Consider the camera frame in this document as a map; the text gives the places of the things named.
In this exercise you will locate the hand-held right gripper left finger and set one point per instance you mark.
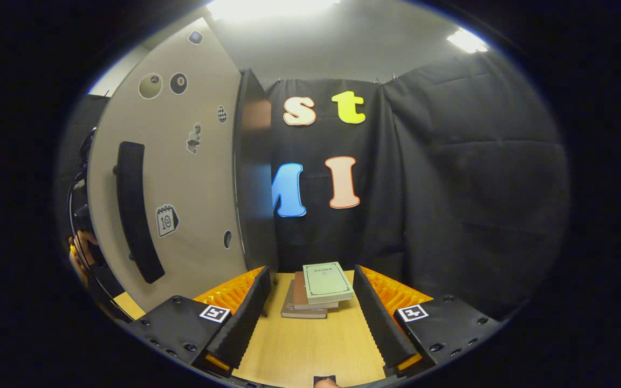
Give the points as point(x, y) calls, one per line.
point(243, 323)

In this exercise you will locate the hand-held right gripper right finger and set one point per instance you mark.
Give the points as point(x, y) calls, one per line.
point(378, 323)

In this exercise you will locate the grey-brown book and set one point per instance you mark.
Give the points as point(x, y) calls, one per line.
point(294, 313)

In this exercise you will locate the brown book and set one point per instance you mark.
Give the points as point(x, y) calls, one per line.
point(299, 296)

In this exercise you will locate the pale green book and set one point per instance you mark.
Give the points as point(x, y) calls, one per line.
point(326, 283)

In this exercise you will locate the black backdrop cloth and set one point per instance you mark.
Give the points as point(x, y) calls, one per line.
point(450, 188)

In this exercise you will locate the large ceiling light panel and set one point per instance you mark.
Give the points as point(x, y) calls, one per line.
point(273, 8)

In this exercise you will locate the small ceiling light panel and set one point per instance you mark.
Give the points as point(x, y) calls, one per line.
point(467, 40)

